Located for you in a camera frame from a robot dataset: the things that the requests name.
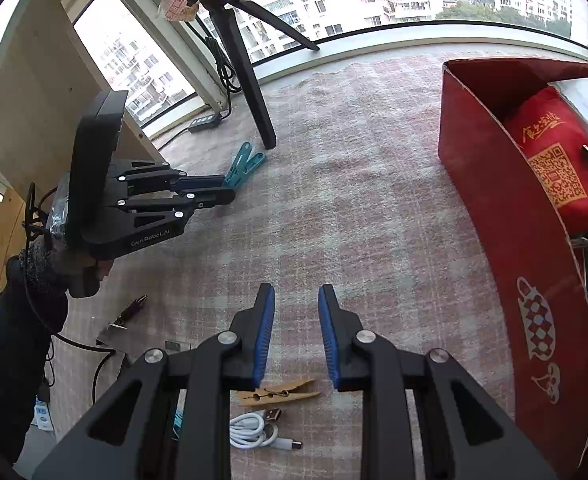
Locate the black pen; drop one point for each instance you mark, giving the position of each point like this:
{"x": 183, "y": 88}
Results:
{"x": 131, "y": 310}

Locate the red fabric pouch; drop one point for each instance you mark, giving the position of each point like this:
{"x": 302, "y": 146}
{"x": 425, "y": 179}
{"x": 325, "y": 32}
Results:
{"x": 549, "y": 160}

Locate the person's left forearm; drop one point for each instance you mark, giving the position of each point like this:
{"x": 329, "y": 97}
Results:
{"x": 8, "y": 360}

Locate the white window frame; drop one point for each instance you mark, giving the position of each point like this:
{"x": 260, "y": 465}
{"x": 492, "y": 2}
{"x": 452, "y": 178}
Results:
{"x": 424, "y": 34}

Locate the red cardboard box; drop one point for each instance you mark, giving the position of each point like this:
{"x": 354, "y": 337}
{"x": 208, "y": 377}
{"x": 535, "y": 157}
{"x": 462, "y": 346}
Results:
{"x": 504, "y": 240}

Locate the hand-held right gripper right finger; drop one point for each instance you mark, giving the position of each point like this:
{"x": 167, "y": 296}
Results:
{"x": 330, "y": 340}

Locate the light oak board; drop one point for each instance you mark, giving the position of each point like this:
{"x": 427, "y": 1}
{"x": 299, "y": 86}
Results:
{"x": 38, "y": 85}

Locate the blue white packet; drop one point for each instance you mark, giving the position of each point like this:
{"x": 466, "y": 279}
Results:
{"x": 43, "y": 415}

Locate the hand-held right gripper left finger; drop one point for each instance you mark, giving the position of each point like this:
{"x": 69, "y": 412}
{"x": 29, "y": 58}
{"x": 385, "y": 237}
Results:
{"x": 264, "y": 340}

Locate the black inline remote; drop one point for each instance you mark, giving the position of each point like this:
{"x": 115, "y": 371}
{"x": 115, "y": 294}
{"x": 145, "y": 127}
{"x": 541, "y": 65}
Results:
{"x": 203, "y": 123}

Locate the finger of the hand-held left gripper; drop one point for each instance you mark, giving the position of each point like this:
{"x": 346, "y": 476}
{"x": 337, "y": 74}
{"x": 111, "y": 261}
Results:
{"x": 203, "y": 181}
{"x": 213, "y": 197}

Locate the teal plastic clothespin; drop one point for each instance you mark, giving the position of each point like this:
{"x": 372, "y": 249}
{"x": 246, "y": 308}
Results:
{"x": 244, "y": 165}

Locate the wooden clothespin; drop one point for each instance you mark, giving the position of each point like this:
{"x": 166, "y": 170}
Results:
{"x": 284, "y": 391}

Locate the black tripod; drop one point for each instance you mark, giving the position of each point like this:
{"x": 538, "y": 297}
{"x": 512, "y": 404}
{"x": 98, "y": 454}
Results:
{"x": 244, "y": 60}

